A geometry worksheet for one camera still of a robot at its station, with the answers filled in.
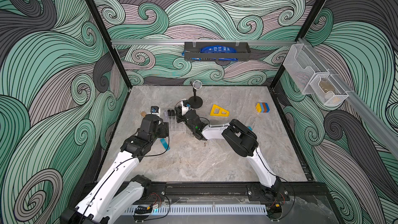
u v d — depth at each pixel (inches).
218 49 36.4
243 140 22.3
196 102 43.2
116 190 17.7
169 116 37.6
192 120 29.2
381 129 20.1
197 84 32.6
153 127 22.5
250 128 37.7
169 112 37.2
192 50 36.6
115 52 39.7
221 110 41.4
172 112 37.4
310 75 28.7
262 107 41.0
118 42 37.5
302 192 29.3
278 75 45.5
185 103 31.9
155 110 26.3
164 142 35.5
